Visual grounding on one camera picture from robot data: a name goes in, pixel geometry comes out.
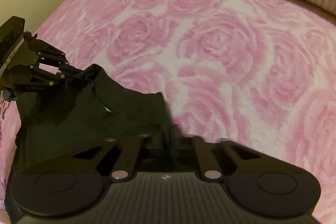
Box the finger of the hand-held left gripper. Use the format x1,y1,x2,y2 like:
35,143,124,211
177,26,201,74
23,66,87,86
29,39,80,73

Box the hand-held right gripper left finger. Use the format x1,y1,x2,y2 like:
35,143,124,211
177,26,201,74
73,132,169,183

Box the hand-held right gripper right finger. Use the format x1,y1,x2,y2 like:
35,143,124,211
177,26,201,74
171,133,266,183

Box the pink floral blanket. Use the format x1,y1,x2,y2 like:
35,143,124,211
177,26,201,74
0,0,336,222

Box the black shirt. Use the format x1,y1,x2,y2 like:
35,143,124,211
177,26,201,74
10,63,184,178

